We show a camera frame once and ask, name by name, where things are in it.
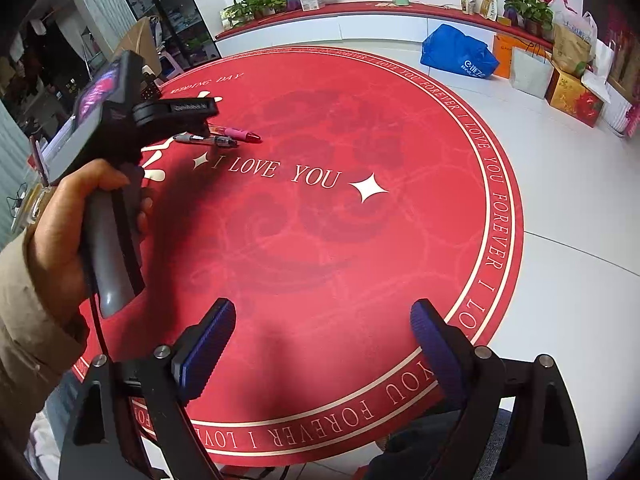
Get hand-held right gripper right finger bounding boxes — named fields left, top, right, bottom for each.
left=410, top=298, right=588, bottom=480

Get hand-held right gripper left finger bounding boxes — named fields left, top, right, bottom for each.
left=59, top=297, right=237, bottom=480

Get dark grey pen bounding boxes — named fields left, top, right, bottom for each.
left=171, top=132, right=239, bottom=151

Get pink clear pen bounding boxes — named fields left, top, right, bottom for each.
left=206, top=121, right=262, bottom=144

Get person's left forearm beige sleeve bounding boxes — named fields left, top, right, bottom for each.
left=0, top=230, right=93, bottom=453

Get person's left hand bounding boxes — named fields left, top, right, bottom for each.
left=29, top=159, right=154, bottom=313

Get beige chair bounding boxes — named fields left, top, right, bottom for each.
left=121, top=16, right=162, bottom=68

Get grey curtain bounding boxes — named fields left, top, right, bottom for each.
left=67, top=0, right=116, bottom=76

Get glass display cabinet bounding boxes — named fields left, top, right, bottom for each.
left=107, top=0, right=222, bottom=61

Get potted green plants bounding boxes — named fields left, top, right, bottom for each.
left=220, top=0, right=287, bottom=27

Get person's left leg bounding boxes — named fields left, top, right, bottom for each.
left=47, top=367, right=88, bottom=411

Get round red printed mat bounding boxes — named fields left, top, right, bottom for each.
left=70, top=45, right=526, bottom=471

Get white cloth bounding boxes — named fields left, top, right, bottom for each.
left=27, top=405, right=66, bottom=480

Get white low cabinet red top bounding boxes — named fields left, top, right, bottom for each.
left=214, top=0, right=558, bottom=61

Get blue plastic bag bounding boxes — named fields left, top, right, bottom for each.
left=420, top=24, right=501, bottom=81

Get yellow gift box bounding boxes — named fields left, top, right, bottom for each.
left=544, top=66, right=606, bottom=128

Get white paper bag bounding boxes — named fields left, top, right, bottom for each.
left=509, top=42, right=553, bottom=100

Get white gift bags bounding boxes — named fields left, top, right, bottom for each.
left=581, top=40, right=632, bottom=133

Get brown paper bag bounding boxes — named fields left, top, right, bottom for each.
left=551, top=22, right=594, bottom=78

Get potted plant with flowers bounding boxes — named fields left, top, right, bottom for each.
left=502, top=0, right=556, bottom=36

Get white plastic bag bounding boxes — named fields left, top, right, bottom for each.
left=550, top=0, right=599, bottom=43

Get black cable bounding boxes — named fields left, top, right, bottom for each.
left=217, top=464, right=306, bottom=480

